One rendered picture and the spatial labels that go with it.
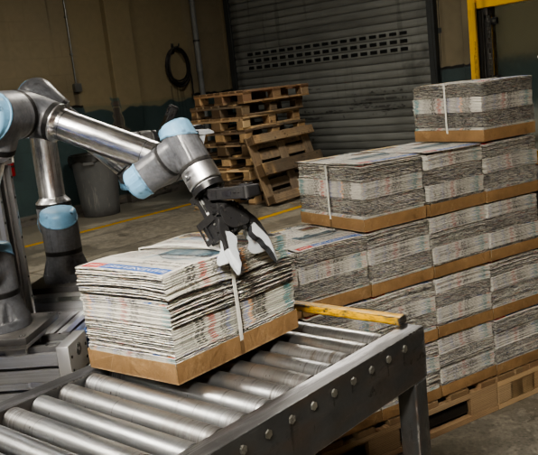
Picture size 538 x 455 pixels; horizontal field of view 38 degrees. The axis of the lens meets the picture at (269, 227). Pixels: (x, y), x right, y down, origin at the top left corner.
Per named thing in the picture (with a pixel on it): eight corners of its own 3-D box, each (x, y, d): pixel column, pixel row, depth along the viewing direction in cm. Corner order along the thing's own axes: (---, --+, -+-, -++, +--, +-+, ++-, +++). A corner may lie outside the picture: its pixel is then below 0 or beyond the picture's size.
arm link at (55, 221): (45, 255, 243) (39, 212, 241) (42, 247, 256) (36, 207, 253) (84, 248, 247) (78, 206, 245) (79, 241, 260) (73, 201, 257)
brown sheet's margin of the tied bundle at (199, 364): (145, 344, 181) (142, 326, 180) (235, 358, 162) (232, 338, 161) (89, 367, 169) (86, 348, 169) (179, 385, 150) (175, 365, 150)
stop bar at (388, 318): (265, 302, 207) (264, 295, 206) (408, 321, 178) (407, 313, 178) (257, 305, 204) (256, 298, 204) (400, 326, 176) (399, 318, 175)
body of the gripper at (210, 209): (233, 242, 166) (207, 194, 168) (256, 223, 161) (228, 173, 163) (208, 250, 161) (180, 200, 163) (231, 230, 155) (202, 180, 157)
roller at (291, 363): (189, 340, 190) (176, 330, 187) (346, 371, 159) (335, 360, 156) (180, 358, 188) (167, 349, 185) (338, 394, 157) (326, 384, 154)
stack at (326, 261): (194, 476, 283) (164, 254, 267) (431, 384, 341) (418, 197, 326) (247, 521, 250) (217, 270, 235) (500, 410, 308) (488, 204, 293)
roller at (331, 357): (208, 333, 195) (196, 322, 192) (364, 362, 164) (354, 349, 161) (199, 350, 193) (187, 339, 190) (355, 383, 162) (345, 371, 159)
